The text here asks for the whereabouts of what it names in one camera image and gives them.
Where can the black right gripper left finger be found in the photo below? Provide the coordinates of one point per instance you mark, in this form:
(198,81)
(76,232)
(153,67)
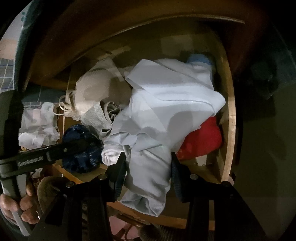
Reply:
(116,177)

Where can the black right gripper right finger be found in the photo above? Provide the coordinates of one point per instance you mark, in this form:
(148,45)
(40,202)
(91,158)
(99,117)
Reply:
(182,179)

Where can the light wooden drawer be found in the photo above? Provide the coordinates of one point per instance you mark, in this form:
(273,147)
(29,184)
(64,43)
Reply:
(175,213)

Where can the white lace underwear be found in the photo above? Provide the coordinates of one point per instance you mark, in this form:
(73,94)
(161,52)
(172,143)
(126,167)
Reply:
(99,95)

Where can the pale blue white garment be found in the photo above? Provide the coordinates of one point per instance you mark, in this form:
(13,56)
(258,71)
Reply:
(169,100)

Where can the left hand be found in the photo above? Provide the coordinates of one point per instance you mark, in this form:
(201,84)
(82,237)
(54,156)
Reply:
(29,206)

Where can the white crumpled cloth pile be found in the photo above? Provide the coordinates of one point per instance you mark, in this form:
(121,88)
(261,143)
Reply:
(38,127)

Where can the dark blue patterned garment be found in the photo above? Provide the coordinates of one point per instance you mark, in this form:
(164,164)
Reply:
(84,150)

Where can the red garment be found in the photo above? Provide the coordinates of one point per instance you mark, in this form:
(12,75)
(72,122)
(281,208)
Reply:
(201,142)

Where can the grey plaid blanket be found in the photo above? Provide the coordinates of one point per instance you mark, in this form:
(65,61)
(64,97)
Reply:
(6,75)

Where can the pale blue crumpled garment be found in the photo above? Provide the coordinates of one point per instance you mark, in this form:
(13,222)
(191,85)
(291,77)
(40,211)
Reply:
(199,61)

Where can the brown wooden nightstand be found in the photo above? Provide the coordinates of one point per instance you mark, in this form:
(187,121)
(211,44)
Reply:
(57,33)

